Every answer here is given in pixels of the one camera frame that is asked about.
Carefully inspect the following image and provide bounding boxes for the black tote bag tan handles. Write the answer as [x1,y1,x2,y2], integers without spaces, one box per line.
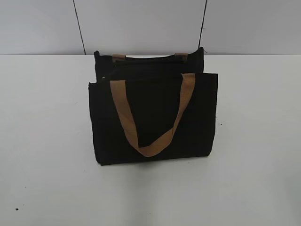
[88,47,218,166]

